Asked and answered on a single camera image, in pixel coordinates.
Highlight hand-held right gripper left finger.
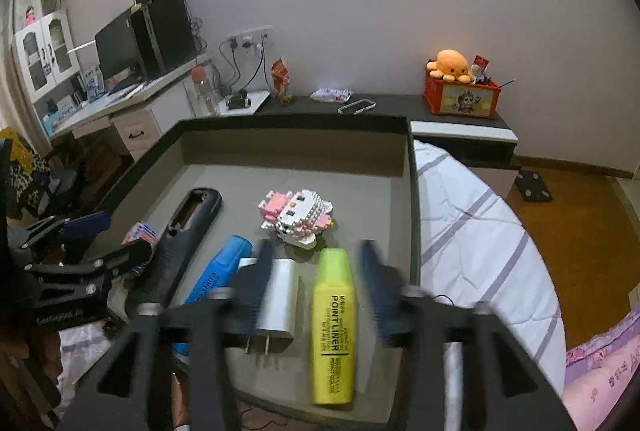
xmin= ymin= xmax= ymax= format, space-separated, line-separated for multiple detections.
xmin=65 ymin=241 xmax=275 ymax=431

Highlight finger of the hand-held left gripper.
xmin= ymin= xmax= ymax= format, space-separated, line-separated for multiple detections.
xmin=27 ymin=211 xmax=110 ymax=252
xmin=25 ymin=241 xmax=153 ymax=292

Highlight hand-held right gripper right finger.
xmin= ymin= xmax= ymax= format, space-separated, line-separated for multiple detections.
xmin=360 ymin=238 xmax=576 ymax=431

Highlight small colourful card pack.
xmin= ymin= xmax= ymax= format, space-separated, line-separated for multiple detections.
xmin=124 ymin=223 xmax=157 ymax=246

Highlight white charger plug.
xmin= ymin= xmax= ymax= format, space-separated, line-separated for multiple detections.
xmin=245 ymin=258 xmax=300 ymax=356

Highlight blue highlighter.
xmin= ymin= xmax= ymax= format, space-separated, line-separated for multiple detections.
xmin=172 ymin=235 xmax=253 ymax=354

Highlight yellow highlighter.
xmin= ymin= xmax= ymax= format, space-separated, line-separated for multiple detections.
xmin=311 ymin=247 xmax=356 ymax=407

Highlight black long plastic shell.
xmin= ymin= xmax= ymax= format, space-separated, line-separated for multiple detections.
xmin=127 ymin=187 xmax=223 ymax=312

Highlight white and pink block toy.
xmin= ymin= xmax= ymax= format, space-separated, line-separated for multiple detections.
xmin=259 ymin=190 xmax=335 ymax=251

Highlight pink box with black rim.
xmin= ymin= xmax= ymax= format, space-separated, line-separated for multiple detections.
xmin=85 ymin=115 xmax=423 ymax=431

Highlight leopard print cloth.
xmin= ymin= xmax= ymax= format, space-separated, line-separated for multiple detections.
xmin=0 ymin=127 xmax=48 ymax=202

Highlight striped white quilt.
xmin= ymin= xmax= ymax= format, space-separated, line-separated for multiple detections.
xmin=412 ymin=140 xmax=568 ymax=392

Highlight white desk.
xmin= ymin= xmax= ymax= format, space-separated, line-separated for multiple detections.
xmin=42 ymin=53 xmax=221 ymax=162

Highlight blue and white box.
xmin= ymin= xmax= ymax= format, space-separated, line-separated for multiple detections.
xmin=82 ymin=66 xmax=106 ymax=102

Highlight white glass-door cabinet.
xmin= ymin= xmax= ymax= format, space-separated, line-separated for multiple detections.
xmin=12 ymin=8 xmax=81 ymax=104

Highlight bottle with orange cap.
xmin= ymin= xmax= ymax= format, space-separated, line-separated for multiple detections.
xmin=189 ymin=66 xmax=218 ymax=116

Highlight black computer monitor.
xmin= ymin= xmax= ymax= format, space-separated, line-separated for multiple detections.
xmin=94 ymin=8 xmax=146 ymax=84

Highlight beige curtain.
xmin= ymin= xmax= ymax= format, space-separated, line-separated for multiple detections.
xmin=0 ymin=0 xmax=31 ymax=132

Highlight phone case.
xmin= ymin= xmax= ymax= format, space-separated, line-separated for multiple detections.
xmin=337 ymin=98 xmax=376 ymax=115

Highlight black low cabinet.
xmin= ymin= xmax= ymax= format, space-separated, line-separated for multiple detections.
xmin=255 ymin=93 xmax=518 ymax=199

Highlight black bathroom scale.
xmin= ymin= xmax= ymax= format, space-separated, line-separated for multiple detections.
xmin=515 ymin=168 xmax=553 ymax=203

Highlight tissue packet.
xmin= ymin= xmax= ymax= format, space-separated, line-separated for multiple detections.
xmin=309 ymin=87 xmax=352 ymax=104

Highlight black computer tower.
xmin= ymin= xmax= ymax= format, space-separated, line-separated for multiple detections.
xmin=131 ymin=0 xmax=197 ymax=79

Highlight red storage box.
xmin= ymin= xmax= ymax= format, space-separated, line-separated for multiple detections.
xmin=423 ymin=63 xmax=501 ymax=120

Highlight orange octopus plush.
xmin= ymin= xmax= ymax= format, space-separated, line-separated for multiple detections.
xmin=426 ymin=49 xmax=473 ymax=84

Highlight pink printed blanket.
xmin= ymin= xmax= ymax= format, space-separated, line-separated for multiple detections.
xmin=562 ymin=311 xmax=640 ymax=431

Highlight black power cable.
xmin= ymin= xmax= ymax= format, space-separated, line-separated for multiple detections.
xmin=217 ymin=38 xmax=268 ymax=96

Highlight white wall outlet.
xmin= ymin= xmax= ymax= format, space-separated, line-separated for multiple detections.
xmin=226 ymin=26 xmax=273 ymax=46

